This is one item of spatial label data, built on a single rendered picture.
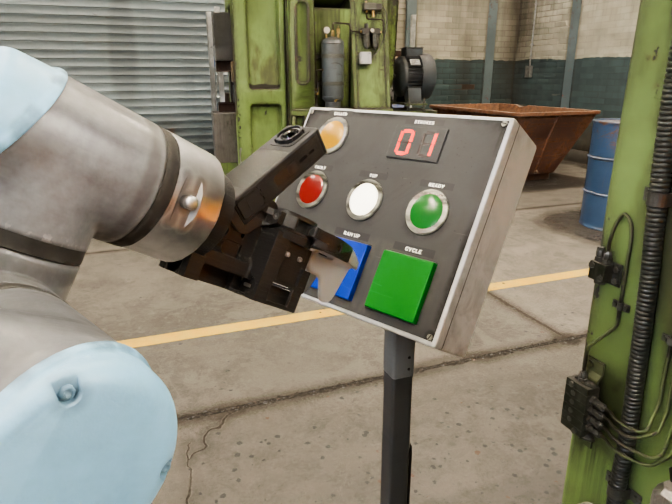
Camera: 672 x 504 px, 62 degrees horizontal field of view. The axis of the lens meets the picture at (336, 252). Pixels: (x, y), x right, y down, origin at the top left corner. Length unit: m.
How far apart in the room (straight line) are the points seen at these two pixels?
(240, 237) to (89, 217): 0.14
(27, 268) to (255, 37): 4.80
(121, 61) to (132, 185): 7.69
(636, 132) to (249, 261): 0.51
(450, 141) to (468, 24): 9.05
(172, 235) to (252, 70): 4.71
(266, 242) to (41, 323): 0.24
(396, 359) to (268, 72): 4.39
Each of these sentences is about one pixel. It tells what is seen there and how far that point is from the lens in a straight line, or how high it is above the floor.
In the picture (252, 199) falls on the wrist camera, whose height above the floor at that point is 1.15.
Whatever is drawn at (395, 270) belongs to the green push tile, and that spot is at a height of 1.02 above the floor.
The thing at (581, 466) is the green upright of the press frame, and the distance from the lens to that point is 0.96.
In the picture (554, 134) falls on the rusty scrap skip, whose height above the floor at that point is 0.59.
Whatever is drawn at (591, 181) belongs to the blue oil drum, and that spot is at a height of 0.39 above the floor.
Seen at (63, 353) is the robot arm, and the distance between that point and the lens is 0.23.
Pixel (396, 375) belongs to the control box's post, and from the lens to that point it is 0.88.
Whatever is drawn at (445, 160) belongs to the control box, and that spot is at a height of 1.15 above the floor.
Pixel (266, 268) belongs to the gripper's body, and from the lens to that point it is 0.46.
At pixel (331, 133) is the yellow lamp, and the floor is 1.17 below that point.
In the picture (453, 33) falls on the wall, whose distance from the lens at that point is 9.59.
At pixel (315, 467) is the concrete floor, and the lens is 1.99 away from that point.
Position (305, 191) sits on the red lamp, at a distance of 0.81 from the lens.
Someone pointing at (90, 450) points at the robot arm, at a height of 1.11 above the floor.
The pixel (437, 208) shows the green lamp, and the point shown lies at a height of 1.10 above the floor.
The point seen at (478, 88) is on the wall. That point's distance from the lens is 9.88.
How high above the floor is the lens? 1.25
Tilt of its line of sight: 18 degrees down
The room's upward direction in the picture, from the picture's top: straight up
